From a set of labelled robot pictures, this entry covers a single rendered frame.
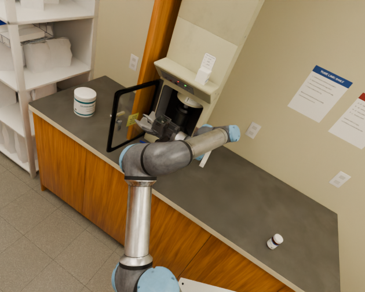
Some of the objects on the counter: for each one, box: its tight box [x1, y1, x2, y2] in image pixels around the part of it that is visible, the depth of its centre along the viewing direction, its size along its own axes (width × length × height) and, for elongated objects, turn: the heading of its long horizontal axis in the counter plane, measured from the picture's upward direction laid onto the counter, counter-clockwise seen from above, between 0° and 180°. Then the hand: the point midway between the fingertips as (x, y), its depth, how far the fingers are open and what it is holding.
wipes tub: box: [74, 87, 96, 117], centre depth 156 cm, size 13×13×15 cm
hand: (140, 119), depth 117 cm, fingers open, 6 cm apart
